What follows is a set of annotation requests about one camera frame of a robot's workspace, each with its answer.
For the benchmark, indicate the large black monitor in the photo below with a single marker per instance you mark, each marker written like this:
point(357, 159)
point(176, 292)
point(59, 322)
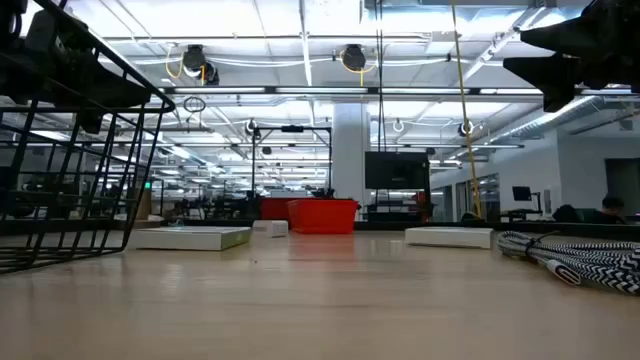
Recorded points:
point(396, 170)

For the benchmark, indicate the white pillar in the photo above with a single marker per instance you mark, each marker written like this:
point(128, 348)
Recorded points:
point(350, 150)

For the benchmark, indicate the person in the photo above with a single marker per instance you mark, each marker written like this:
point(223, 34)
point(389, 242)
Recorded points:
point(612, 209)

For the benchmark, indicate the small black desk monitor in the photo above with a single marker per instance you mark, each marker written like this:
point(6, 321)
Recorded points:
point(522, 193)

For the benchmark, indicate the red plastic bin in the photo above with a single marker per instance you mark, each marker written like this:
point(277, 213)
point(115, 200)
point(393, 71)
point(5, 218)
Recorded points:
point(274, 208)
point(322, 216)

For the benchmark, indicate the small white box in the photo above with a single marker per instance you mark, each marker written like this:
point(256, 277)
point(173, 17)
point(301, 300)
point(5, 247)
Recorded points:
point(270, 228)

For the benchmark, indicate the flat white box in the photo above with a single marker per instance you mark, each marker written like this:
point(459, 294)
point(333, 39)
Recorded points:
point(449, 237)

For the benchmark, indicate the black metal frame rig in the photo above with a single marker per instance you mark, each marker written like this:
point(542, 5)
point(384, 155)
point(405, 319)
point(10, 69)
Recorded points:
point(292, 129)

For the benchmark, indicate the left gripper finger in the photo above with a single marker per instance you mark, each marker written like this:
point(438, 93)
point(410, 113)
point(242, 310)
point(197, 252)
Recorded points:
point(91, 120)
point(75, 85)

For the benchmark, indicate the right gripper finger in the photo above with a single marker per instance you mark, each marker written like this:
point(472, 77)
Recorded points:
point(555, 80)
point(560, 37)

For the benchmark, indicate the white SD card reader box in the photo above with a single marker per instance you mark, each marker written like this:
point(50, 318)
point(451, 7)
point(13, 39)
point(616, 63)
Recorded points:
point(190, 238)

